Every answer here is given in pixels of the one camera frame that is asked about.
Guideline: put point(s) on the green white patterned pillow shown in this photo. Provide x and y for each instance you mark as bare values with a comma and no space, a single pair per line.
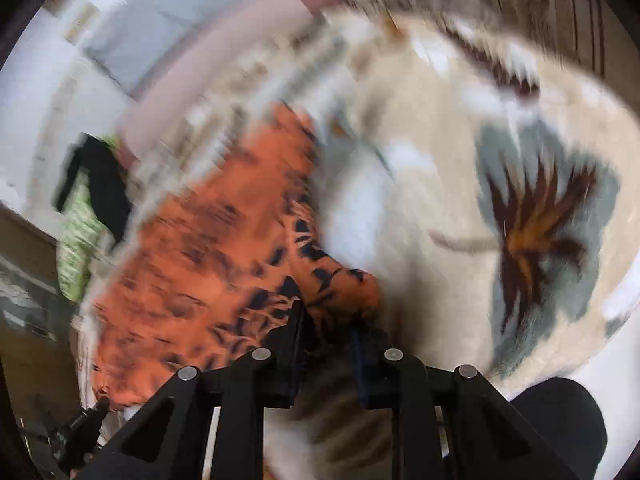
80,233

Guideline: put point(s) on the wooden glass panel door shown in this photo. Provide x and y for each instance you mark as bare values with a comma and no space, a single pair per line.
35,329

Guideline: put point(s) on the grey pillow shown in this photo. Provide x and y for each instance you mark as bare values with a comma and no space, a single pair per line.
136,38

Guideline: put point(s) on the pink quilted sofa armrest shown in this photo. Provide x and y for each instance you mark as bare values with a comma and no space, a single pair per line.
187,74

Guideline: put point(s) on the beige wall switch plate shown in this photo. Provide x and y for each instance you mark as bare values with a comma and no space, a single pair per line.
85,16

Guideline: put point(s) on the beige leaf print blanket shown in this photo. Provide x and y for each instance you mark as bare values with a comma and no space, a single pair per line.
491,188

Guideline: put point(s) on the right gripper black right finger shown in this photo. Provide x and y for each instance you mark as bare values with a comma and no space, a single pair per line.
447,425

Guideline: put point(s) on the orange black floral blouse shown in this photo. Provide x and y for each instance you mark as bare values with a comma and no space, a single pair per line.
220,265

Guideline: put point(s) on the black garment on pillow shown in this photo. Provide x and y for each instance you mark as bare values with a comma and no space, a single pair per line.
106,184

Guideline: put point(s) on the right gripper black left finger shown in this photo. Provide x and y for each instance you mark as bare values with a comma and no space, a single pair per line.
210,424

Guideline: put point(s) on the striped floral sofa cushion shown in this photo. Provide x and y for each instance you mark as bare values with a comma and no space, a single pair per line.
590,33

